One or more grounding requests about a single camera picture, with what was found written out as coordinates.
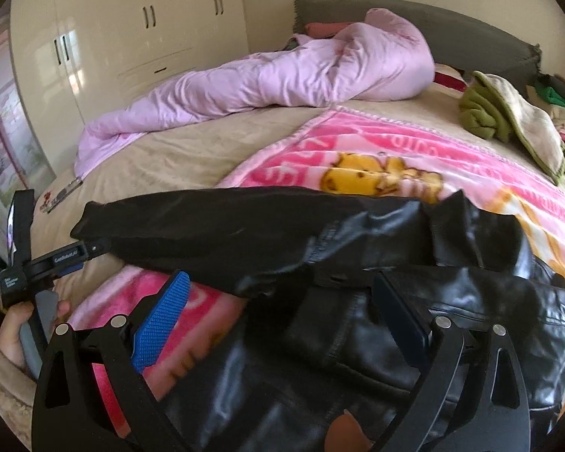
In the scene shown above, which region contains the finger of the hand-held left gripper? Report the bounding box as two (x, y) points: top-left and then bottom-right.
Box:
(78, 238), (112, 261)

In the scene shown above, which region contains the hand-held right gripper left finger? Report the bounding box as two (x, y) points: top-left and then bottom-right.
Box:
(31, 270), (194, 452)

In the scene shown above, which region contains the grey headboard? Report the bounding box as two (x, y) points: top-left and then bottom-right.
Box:
(292, 0), (542, 88)

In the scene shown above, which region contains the bed with beige sheet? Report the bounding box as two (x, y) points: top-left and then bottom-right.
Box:
(28, 78), (565, 312)

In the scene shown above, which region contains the black leather jacket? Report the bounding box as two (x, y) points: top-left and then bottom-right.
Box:
(70, 188), (565, 452)

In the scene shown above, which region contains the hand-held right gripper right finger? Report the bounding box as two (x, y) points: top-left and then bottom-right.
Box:
(372, 270), (533, 452)

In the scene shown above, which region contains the green and cream fleece blanket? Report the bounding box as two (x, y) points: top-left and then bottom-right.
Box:
(459, 70), (565, 196)

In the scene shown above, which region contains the pile of folded clothes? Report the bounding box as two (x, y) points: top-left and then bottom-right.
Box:
(527, 73), (565, 154)

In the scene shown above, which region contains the cream wardrobe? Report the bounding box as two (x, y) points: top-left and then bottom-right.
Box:
(9, 0), (250, 180)

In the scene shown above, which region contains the pink printed blanket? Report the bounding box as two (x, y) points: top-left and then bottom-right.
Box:
(66, 106), (565, 438)

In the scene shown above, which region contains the pink duvet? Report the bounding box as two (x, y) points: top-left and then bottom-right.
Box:
(74, 8), (436, 177)

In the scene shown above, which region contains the person's left hand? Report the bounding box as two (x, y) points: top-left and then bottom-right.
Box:
(0, 299), (72, 381)

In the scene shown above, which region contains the small striped strap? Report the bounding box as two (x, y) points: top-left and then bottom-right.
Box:
(46, 176), (84, 214)

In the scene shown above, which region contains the red pillow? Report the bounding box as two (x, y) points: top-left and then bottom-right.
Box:
(304, 21), (355, 41)

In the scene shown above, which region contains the red and white cloth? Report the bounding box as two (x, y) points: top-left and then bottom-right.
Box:
(433, 63), (468, 93)

